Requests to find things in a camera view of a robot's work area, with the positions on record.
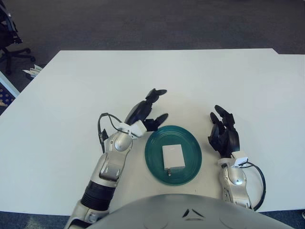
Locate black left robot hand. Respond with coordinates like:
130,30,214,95
124,88,169,132

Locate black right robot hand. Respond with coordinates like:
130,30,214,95
207,104,240,159

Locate white charger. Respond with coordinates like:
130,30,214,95
162,144,186,177

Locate green ribbed plate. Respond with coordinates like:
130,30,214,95
144,125,203,187

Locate grey robot torso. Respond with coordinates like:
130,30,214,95
85,193,305,229

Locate white paper cards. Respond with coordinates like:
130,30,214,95
22,65,43,78

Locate white shelf board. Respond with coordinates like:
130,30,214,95
0,70,20,98

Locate blue dotted mat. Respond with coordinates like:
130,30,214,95
0,86,12,107

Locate black office chair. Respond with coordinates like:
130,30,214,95
0,0,36,75

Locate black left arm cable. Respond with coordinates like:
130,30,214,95
98,112,125,154

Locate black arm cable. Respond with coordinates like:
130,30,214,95
98,112,125,154
246,161,266,212

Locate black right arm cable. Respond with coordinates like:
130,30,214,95
246,161,266,212

